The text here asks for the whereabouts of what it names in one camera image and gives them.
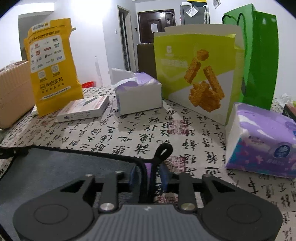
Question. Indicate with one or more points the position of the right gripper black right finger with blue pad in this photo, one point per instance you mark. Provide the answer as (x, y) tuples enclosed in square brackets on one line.
[(224, 210)]

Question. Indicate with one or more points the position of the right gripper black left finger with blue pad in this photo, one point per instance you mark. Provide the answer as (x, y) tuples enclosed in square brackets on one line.
[(70, 211)]

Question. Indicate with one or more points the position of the purple and grey towel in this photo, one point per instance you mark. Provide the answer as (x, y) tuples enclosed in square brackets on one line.
[(35, 170)]

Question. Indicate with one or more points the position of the patterned white tablecloth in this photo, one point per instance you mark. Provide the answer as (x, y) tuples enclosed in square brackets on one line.
[(198, 143)]

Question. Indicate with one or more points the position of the purple tissue pack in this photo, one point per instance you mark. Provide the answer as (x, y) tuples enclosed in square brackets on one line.
[(260, 141)]

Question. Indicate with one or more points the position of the flat white box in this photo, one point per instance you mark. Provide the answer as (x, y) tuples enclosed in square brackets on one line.
[(92, 107)]

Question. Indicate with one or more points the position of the red and green boxes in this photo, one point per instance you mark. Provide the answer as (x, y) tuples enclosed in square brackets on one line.
[(289, 110)]

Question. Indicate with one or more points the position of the tan hard suitcase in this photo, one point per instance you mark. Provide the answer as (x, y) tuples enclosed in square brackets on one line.
[(16, 92)]

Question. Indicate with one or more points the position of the yellow paper delivery bag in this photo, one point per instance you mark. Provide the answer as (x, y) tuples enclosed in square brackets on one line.
[(53, 73)]

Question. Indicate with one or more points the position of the open white tissue box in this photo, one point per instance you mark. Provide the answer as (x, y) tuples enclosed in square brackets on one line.
[(135, 92)]

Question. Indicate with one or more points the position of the green glossy gift bag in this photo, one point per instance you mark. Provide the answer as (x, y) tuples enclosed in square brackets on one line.
[(260, 36)]

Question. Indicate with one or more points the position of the lime green snack bag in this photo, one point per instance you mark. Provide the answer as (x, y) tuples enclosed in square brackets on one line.
[(200, 67)]

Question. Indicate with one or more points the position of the grey refrigerator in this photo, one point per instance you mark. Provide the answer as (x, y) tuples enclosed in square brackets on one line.
[(197, 13)]

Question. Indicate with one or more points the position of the dark brown entrance door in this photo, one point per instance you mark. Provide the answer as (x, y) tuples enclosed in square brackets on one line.
[(150, 22)]

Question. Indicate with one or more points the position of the yellow box on refrigerator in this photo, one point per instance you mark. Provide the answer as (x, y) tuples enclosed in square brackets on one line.
[(199, 1)]

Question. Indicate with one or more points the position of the wall picture frame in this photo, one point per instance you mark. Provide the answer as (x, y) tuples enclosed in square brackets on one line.
[(216, 3)]

